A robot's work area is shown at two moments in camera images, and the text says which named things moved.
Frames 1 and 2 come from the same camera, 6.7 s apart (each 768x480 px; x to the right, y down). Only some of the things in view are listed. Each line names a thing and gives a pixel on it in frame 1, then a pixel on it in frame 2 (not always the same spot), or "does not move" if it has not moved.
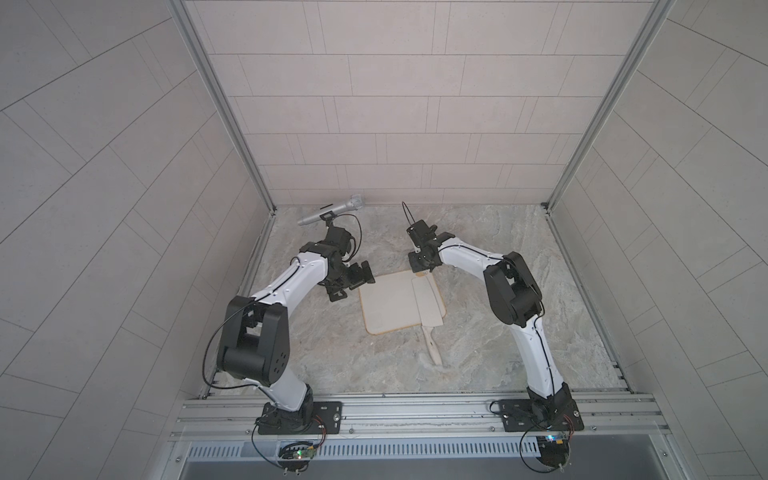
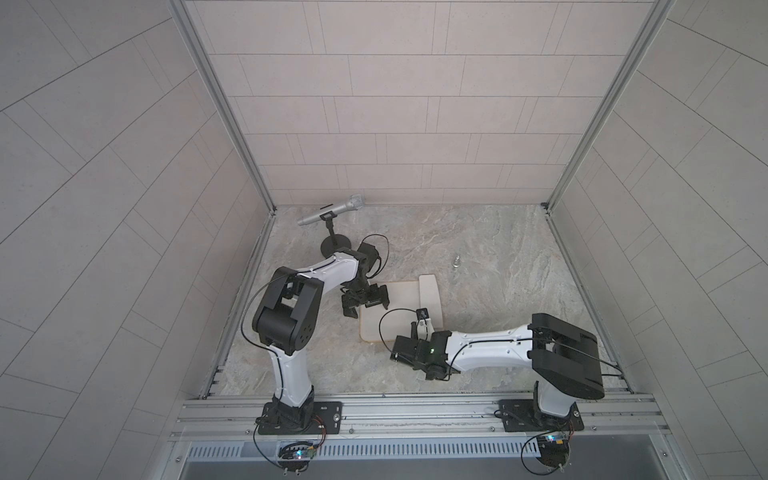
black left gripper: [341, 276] → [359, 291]
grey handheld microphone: [353, 205] does not move
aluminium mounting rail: [412, 415] does not move
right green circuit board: [554, 450] does not move
